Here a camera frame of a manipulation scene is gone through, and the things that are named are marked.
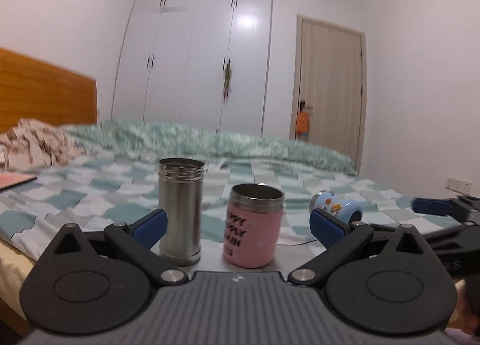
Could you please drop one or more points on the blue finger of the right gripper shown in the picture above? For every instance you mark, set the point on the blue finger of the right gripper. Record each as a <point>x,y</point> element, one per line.
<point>435,207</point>

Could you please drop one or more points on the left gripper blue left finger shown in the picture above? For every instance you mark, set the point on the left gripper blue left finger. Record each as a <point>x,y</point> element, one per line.
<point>133,243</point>

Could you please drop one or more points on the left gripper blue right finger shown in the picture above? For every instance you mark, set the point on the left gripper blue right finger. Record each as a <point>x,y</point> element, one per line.
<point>343,243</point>

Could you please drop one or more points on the blue cartoon cup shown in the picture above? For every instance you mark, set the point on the blue cartoon cup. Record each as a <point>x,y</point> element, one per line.
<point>342,208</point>

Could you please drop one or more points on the pink cup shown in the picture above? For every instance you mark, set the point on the pink cup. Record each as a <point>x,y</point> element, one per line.
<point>252,226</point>

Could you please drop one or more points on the checkered bed sheet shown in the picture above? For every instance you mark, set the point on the checkered bed sheet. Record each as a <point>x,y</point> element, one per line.
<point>95,191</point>

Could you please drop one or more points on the stainless steel thermos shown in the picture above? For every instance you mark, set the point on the stainless steel thermos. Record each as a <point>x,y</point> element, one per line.
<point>180,196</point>

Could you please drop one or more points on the green floral duvet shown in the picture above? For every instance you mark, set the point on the green floral duvet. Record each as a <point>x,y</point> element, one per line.
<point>162,139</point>

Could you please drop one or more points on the orange hanging bag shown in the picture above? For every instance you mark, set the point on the orange hanging bag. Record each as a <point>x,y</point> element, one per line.
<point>302,124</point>

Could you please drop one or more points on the crumpled floral clothes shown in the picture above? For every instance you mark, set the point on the crumpled floral clothes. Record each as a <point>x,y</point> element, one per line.
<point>33,144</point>

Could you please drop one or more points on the pink book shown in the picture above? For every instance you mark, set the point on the pink book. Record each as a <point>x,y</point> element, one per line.
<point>12,179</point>

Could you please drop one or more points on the beige wooden door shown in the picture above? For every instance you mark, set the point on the beige wooden door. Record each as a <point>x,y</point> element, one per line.
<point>331,79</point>

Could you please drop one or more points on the wooden headboard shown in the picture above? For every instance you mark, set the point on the wooden headboard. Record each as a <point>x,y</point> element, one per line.
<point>35,89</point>

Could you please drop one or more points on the green hanging ornament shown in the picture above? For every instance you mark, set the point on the green hanging ornament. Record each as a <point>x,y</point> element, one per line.
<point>227,73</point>

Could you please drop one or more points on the white wardrobe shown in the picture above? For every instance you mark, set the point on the white wardrobe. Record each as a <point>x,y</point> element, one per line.
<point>172,61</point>

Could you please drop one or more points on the wall power socket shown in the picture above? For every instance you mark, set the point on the wall power socket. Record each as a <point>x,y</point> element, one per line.
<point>458,186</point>

